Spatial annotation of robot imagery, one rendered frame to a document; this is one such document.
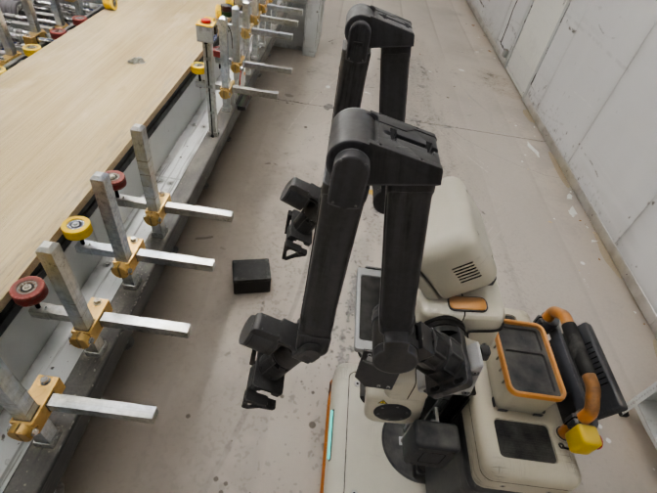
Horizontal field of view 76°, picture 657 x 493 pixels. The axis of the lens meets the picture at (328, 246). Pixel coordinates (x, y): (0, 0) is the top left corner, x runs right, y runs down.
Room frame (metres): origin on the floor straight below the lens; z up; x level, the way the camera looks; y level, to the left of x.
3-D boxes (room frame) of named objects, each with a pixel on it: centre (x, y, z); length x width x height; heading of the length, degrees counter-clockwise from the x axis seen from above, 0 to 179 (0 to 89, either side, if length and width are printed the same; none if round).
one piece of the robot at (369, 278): (0.65, -0.17, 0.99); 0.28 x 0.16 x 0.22; 3
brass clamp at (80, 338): (0.61, 0.61, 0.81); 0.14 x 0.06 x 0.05; 3
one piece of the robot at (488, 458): (0.67, -0.55, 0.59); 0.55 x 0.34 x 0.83; 3
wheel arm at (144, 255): (0.88, 0.57, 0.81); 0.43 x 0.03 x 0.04; 93
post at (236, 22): (2.33, 0.69, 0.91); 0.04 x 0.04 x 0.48; 3
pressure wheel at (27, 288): (0.62, 0.76, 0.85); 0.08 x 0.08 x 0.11
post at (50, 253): (0.58, 0.61, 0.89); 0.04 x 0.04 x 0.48; 3
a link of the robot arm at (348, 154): (0.43, 0.00, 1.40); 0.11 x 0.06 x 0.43; 3
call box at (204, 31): (1.82, 0.66, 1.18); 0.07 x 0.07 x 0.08; 3
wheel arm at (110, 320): (0.63, 0.56, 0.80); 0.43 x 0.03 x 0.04; 93
